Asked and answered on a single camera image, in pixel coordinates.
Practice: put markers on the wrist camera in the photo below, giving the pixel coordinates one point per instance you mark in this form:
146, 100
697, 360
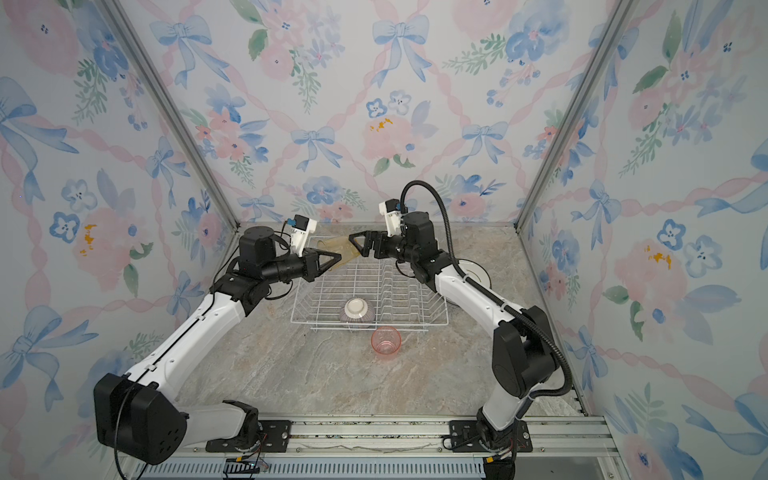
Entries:
302, 228
392, 215

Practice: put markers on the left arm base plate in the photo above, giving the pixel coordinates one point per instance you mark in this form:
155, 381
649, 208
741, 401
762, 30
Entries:
264, 436

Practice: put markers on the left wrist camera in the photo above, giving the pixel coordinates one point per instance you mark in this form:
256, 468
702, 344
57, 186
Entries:
302, 228

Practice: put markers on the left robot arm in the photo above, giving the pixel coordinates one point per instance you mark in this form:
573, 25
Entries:
136, 413

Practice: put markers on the yellow glass cup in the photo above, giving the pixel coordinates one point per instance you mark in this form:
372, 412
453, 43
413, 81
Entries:
341, 245

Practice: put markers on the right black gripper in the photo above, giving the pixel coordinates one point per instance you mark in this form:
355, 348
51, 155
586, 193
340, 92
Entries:
369, 239

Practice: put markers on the pink glass cup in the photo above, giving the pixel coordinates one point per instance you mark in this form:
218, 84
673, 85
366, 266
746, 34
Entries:
386, 341

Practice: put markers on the left aluminium corner post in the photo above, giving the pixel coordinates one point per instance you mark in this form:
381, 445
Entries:
119, 22

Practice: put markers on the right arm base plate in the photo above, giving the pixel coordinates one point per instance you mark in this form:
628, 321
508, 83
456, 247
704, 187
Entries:
474, 436

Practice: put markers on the aluminium corner post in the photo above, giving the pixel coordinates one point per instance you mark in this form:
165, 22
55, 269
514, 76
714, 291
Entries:
119, 22
610, 37

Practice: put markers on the right aluminium corner post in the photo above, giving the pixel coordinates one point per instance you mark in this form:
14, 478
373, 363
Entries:
610, 37

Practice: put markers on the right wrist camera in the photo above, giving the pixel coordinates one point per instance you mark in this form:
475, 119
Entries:
392, 215

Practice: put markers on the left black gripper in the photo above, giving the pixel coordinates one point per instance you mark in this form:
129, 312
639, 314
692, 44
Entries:
310, 260

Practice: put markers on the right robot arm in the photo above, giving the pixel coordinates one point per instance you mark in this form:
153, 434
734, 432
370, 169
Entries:
525, 361

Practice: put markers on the aluminium rail frame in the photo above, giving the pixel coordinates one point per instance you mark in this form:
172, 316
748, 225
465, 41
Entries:
398, 447

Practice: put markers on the white wire dish rack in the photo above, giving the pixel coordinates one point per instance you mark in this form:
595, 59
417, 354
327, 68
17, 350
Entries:
398, 299

